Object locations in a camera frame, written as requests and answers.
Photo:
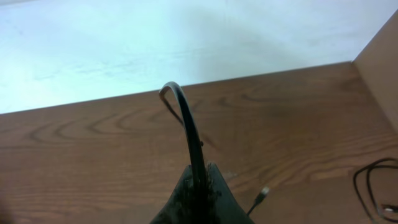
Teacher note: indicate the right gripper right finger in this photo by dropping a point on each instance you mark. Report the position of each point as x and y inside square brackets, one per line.
[221, 207]

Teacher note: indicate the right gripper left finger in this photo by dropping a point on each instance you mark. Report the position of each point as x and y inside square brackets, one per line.
[179, 208]

